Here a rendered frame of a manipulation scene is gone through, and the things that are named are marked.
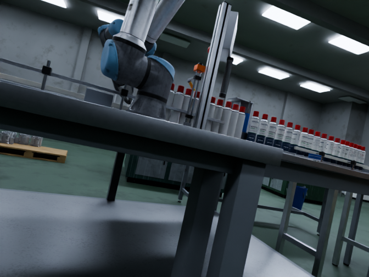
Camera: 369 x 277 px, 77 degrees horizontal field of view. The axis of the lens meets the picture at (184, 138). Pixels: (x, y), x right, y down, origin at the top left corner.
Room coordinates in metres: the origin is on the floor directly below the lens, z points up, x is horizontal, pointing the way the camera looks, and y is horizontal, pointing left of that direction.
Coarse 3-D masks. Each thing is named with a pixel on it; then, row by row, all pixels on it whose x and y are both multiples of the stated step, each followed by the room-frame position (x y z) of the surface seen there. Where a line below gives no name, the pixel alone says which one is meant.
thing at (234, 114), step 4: (236, 104) 1.36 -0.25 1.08; (232, 108) 1.37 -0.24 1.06; (236, 108) 1.36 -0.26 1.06; (232, 112) 1.35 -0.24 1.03; (236, 112) 1.35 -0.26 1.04; (232, 116) 1.35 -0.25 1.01; (236, 116) 1.35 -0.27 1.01; (232, 120) 1.35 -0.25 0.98; (236, 120) 1.35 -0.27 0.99; (232, 124) 1.35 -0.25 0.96; (236, 124) 1.36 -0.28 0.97; (228, 128) 1.35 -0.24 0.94; (232, 128) 1.35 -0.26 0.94; (228, 132) 1.35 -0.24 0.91; (232, 132) 1.35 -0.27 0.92; (232, 136) 1.35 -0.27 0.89
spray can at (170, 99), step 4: (172, 84) 1.20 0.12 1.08; (172, 88) 1.20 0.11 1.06; (172, 92) 1.19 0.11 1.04; (172, 96) 1.19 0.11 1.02; (168, 100) 1.19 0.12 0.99; (172, 100) 1.20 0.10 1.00; (168, 104) 1.19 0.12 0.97; (168, 112) 1.19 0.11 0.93; (168, 116) 1.19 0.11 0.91; (168, 120) 1.20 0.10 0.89
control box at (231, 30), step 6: (234, 12) 1.12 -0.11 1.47; (234, 18) 1.12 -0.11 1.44; (228, 24) 1.12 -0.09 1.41; (234, 24) 1.12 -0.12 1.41; (228, 30) 1.12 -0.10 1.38; (234, 30) 1.14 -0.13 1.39; (228, 36) 1.12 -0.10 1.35; (234, 36) 1.23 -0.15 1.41; (228, 42) 1.12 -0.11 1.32; (222, 48) 1.13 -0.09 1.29; (228, 48) 1.12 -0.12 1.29; (222, 54) 1.19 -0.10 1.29; (228, 54) 1.18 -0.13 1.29; (222, 60) 1.27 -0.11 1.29
